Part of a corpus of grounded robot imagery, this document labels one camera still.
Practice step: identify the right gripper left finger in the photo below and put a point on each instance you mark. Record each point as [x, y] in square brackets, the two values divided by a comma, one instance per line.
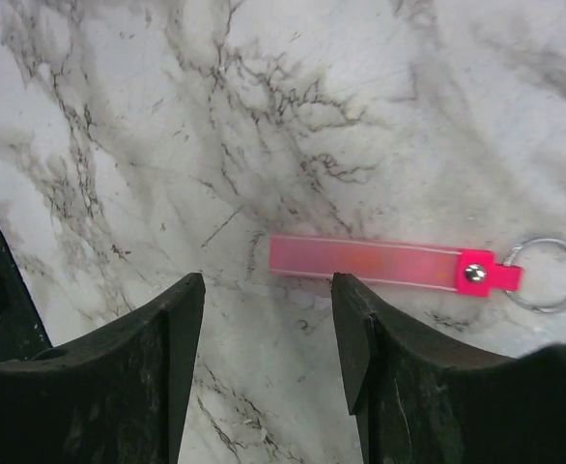
[118, 394]

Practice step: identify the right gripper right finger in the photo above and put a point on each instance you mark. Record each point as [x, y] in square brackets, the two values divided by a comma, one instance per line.
[420, 396]

